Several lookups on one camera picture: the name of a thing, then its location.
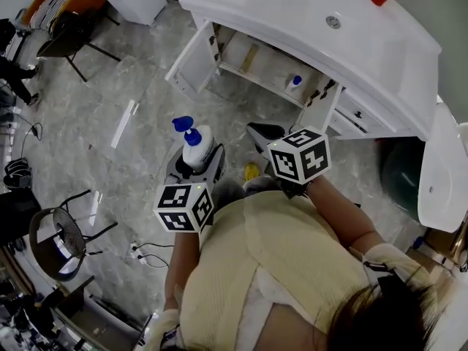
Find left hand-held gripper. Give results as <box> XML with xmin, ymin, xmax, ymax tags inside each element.
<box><xmin>152</xmin><ymin>143</ymin><xmax>227</xmax><ymax>235</ymax></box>

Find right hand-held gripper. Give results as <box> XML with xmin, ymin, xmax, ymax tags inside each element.
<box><xmin>245</xmin><ymin>122</ymin><xmax>332</xmax><ymax>199</ymax></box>

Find person's left forearm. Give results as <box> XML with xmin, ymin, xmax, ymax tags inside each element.
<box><xmin>164</xmin><ymin>230</ymin><xmax>202</xmax><ymax>310</ymax></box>

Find person's right forearm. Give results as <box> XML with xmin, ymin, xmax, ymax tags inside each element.
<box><xmin>309</xmin><ymin>177</ymin><xmax>385</xmax><ymax>250</ymax></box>

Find white ceramic sink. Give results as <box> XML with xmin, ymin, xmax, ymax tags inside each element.
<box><xmin>178</xmin><ymin>0</ymin><xmax>442</xmax><ymax>140</ymax></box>

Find person's left leg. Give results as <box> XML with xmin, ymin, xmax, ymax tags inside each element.
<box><xmin>211</xmin><ymin>179</ymin><xmax>246</xmax><ymax>211</ymax></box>

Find person's leg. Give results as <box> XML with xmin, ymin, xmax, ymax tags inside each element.
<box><xmin>211</xmin><ymin>179</ymin><xmax>246</xmax><ymax>211</ymax></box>
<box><xmin>243</xmin><ymin>175</ymin><xmax>282</xmax><ymax>197</ymax></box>

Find person's right leg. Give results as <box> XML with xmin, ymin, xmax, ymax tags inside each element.
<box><xmin>243</xmin><ymin>175</ymin><xmax>282</xmax><ymax>197</ymax></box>

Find white cabinet door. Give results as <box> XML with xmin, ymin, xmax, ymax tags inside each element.
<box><xmin>298</xmin><ymin>80</ymin><xmax>343</xmax><ymax>135</ymax></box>
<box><xmin>165</xmin><ymin>20</ymin><xmax>220</xmax><ymax>97</ymax></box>

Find wooden slat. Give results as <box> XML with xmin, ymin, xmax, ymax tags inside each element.
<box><xmin>241</xmin><ymin>45</ymin><xmax>259</xmax><ymax>75</ymax></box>

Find white power strip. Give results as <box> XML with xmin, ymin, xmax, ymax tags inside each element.
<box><xmin>129</xmin><ymin>242</ymin><xmax>150</xmax><ymax>265</ymax></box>

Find person's cream knitted top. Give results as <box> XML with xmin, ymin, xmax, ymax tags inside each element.
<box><xmin>144</xmin><ymin>190</ymin><xmax>439</xmax><ymax>351</ymax></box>

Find dark green ball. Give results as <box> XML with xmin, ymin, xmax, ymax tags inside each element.
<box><xmin>379</xmin><ymin>137</ymin><xmax>427</xmax><ymax>221</ymax></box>

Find black wicker chair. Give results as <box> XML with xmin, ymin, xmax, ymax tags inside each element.
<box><xmin>28</xmin><ymin>189</ymin><xmax>118</xmax><ymax>283</ymax></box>

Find black folding chair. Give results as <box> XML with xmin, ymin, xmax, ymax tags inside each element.
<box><xmin>36</xmin><ymin>11</ymin><xmax>121</xmax><ymax>83</ymax></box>

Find white oval ceramic basin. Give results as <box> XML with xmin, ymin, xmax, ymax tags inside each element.
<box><xmin>418</xmin><ymin>102</ymin><xmax>468</xmax><ymax>233</ymax></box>

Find striped cushion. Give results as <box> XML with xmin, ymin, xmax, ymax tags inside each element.
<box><xmin>31</xmin><ymin>0</ymin><xmax>70</xmax><ymax>29</ymax></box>

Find black power cable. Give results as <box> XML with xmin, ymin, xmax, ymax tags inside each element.
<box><xmin>137</xmin><ymin>242</ymin><xmax>176</xmax><ymax>270</ymax></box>

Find black cable with plug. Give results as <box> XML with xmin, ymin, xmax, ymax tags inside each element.
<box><xmin>20</xmin><ymin>121</ymin><xmax>43</xmax><ymax>160</ymax></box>

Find black wire basket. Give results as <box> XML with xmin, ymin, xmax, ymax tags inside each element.
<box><xmin>3</xmin><ymin>157</ymin><xmax>34</xmax><ymax>189</ymax></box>

